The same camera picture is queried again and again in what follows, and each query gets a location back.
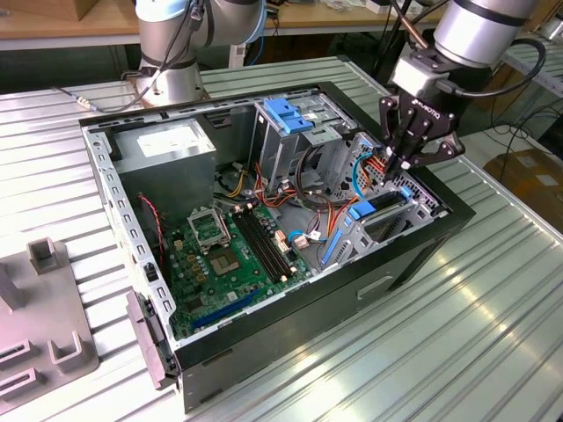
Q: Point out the grey parts rack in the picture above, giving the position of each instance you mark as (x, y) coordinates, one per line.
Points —
(44, 307)

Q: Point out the black RAM slot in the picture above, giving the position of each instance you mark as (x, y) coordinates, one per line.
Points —
(262, 246)
(268, 246)
(256, 246)
(275, 246)

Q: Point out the black open PC case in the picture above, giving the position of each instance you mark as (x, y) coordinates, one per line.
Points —
(308, 316)

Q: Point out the square grey chipset heatsink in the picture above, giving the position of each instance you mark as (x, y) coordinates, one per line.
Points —
(224, 263)

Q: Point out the CPU socket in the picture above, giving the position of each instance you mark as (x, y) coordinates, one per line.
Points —
(207, 229)

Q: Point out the small white box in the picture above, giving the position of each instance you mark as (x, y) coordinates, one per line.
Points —
(379, 5)

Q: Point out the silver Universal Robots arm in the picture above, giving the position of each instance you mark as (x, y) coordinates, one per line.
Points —
(475, 31)

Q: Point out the blue expansion slot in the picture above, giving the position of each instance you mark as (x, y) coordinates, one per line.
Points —
(228, 307)

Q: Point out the grey power supply unit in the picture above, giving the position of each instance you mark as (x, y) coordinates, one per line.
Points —
(167, 176)

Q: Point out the green motherboard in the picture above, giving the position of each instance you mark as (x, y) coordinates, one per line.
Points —
(246, 281)

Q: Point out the grey case front panel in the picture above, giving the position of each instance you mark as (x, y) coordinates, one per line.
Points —
(147, 338)

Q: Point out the silver metal cylinder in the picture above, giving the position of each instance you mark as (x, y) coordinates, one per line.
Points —
(553, 30)

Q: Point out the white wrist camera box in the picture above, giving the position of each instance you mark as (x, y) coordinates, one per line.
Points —
(415, 74)

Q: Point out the grey metal drive cage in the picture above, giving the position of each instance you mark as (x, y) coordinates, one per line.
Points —
(281, 149)

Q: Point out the large brown cardboard box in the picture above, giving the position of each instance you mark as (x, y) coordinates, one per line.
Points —
(532, 176)

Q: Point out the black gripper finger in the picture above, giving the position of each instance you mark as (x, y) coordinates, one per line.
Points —
(448, 149)
(386, 127)

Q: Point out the blue plastic drive latch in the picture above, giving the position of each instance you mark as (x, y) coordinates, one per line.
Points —
(286, 116)

